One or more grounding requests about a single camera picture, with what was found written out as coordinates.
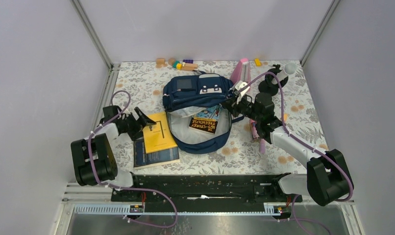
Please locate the long tan wooden block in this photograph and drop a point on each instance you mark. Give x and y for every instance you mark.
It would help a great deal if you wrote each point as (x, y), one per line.
(189, 67)

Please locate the purple wooden block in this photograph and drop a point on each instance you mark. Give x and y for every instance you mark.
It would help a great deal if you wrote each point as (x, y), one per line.
(188, 61)

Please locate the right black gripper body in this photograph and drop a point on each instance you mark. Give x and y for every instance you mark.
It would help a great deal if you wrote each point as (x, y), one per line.
(241, 105)

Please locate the dark blue paperback book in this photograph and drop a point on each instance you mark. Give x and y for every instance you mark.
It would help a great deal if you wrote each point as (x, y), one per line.
(143, 160)

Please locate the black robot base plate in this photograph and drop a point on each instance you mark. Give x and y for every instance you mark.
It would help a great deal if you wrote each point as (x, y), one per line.
(205, 193)

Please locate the pink metronome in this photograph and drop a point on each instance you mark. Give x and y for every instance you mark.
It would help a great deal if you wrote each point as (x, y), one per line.
(241, 72)

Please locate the tan wooden cube block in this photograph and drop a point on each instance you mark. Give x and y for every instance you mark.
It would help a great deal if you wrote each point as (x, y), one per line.
(160, 61)

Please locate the navy blue student backpack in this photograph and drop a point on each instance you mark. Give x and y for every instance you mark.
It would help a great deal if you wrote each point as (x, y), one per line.
(184, 97)

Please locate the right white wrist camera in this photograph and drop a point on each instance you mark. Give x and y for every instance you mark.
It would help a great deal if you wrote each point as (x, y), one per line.
(240, 89)

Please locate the light purple marker pen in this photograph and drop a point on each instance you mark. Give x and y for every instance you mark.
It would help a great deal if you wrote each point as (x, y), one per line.
(262, 146)

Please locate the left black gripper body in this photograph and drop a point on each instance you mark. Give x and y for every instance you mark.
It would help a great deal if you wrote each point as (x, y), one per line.
(131, 125)

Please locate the round tan wooden block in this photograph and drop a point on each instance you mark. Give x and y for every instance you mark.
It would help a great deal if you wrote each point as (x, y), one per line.
(171, 61)

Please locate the slotted grey cable duct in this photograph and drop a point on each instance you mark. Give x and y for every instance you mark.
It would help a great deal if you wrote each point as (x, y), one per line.
(129, 209)

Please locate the black stand with white tube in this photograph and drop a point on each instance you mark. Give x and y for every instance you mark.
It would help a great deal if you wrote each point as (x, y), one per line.
(270, 84)

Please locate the teal wooden block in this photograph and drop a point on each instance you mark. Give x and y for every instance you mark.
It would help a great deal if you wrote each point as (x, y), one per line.
(176, 62)

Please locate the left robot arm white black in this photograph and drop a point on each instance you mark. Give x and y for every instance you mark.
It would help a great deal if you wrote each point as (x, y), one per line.
(93, 158)

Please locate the floral patterned table mat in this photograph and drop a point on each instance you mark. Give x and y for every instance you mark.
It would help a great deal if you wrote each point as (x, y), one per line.
(140, 84)

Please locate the yellow black treehouse book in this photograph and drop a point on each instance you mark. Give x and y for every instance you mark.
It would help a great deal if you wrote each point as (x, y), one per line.
(206, 120)

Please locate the plain yellow book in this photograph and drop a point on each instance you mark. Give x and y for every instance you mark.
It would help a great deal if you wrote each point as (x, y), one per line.
(158, 137)

